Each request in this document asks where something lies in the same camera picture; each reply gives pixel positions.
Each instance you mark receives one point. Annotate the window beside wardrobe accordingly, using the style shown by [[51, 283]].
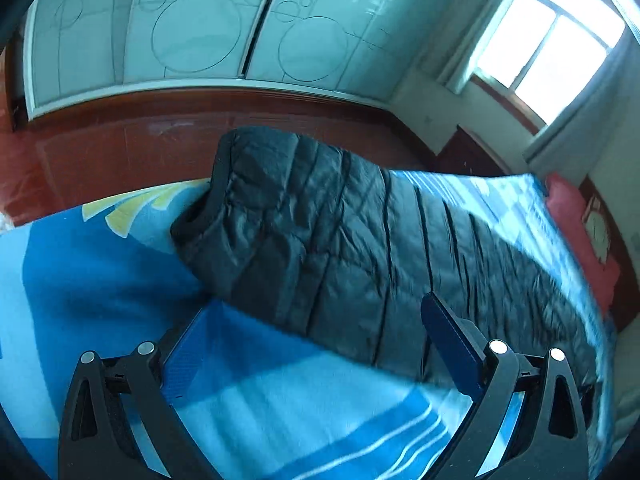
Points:
[[545, 45]]

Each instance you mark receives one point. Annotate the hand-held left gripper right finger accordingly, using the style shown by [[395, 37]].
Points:
[[450, 340]]

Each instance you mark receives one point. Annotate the black puffer jacket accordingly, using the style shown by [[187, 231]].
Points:
[[325, 235]]

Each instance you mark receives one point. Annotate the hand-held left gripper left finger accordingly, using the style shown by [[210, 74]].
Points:
[[190, 347]]

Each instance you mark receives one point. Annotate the blue patterned bed sheet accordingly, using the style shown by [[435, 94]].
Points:
[[75, 270]]

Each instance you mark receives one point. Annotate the white curtain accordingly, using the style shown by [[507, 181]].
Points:
[[475, 45], [590, 125]]

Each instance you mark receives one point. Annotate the dark wooden headboard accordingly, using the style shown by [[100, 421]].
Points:
[[622, 280]]

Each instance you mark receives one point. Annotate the small printed cushion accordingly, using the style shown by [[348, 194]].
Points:
[[597, 230]]

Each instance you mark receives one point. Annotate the red pillow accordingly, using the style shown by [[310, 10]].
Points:
[[565, 210]]

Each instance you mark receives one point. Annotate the dark wooden nightstand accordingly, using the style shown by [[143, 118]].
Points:
[[470, 155]]

